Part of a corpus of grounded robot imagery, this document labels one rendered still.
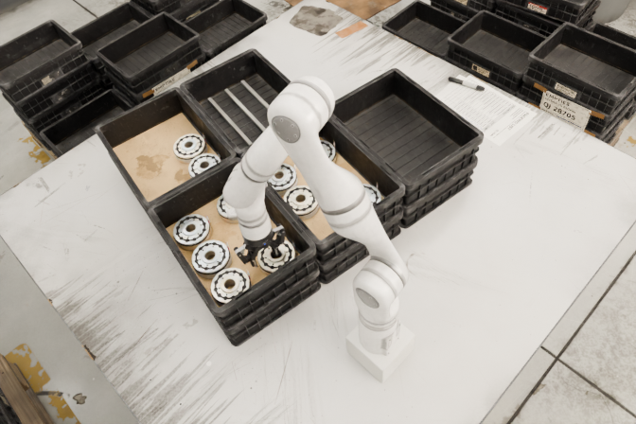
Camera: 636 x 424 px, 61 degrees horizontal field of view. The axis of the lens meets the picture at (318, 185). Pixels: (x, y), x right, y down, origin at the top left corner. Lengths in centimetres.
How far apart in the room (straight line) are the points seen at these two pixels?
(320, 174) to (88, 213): 115
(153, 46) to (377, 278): 201
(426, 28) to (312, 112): 225
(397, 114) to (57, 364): 170
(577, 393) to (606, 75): 129
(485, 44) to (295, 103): 205
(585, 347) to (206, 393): 149
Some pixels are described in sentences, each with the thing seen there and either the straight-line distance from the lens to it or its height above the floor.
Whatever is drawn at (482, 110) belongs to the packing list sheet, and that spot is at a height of 70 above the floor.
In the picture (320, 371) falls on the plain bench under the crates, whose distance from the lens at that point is 149.
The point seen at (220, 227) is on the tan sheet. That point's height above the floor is 83.
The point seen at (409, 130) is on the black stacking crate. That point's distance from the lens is 176.
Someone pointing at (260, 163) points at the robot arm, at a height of 132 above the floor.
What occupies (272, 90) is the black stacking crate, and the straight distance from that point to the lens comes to 193.
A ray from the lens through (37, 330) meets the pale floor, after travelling 267.
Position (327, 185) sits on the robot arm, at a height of 136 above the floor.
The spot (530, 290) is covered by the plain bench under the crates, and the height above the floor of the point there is 70.
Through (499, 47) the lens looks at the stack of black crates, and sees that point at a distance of 284.
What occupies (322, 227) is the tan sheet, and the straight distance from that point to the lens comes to 153.
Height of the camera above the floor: 211
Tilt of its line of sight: 52 degrees down
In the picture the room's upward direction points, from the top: 7 degrees counter-clockwise
